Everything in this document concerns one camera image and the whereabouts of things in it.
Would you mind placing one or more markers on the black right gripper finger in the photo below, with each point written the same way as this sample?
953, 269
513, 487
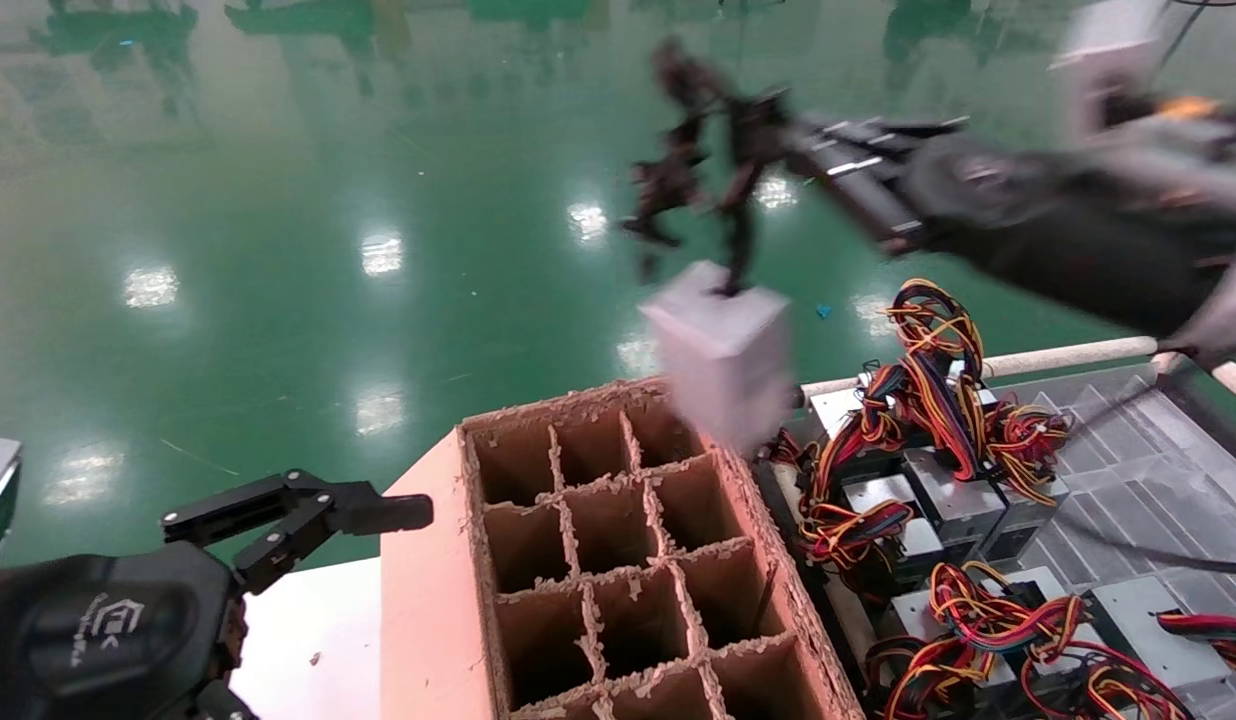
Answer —
673, 170
743, 170

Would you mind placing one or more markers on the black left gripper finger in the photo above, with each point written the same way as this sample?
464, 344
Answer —
223, 705
368, 510

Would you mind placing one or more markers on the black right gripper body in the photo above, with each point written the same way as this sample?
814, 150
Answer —
1038, 230

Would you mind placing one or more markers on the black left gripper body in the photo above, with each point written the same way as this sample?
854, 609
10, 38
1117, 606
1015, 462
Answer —
98, 640

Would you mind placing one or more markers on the grey metal power supply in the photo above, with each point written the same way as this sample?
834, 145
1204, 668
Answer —
723, 360

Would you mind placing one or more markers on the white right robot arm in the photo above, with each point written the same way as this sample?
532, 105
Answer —
1228, 320

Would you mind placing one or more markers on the cardboard divider box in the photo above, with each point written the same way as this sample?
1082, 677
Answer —
428, 620

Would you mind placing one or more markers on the pipe cart with black joints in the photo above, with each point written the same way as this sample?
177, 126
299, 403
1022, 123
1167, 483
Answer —
1058, 355

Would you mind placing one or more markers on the silver power supply unit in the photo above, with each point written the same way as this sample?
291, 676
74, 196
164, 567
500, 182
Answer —
838, 405
883, 495
1023, 515
913, 615
1143, 620
953, 495

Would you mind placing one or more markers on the clear ribbed plastic tray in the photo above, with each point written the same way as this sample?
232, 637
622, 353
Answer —
1148, 480

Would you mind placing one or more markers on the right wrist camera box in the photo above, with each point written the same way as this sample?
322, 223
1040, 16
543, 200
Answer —
1113, 55

